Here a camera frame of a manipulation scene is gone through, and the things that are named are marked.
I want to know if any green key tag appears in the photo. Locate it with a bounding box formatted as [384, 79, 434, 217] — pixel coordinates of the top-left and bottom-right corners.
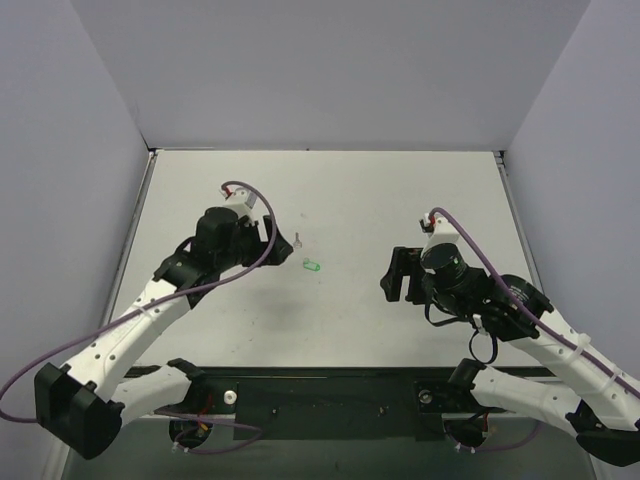
[302, 258, 321, 272]

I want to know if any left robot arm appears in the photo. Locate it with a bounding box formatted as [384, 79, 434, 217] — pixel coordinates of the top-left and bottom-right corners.
[34, 207, 294, 460]

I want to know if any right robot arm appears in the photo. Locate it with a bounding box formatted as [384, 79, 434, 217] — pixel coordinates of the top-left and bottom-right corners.
[380, 243, 639, 467]

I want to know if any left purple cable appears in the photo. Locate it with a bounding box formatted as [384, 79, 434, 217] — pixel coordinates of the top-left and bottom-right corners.
[0, 179, 277, 456]

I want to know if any purple cable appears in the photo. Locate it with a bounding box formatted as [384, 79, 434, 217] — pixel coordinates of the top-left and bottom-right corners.
[430, 206, 640, 451]
[0, 179, 277, 456]

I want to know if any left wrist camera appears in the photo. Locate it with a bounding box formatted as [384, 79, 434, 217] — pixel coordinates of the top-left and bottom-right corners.
[222, 187, 257, 223]

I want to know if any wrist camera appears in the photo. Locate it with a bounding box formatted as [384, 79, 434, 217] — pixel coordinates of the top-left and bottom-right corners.
[222, 187, 257, 223]
[420, 213, 460, 252]

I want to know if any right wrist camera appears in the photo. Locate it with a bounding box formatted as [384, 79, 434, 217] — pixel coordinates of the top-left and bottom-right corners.
[420, 213, 460, 252]

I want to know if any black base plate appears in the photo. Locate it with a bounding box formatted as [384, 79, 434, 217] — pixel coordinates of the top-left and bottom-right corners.
[173, 367, 478, 441]

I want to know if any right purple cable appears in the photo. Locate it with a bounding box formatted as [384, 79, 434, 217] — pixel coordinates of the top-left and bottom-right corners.
[430, 206, 640, 451]

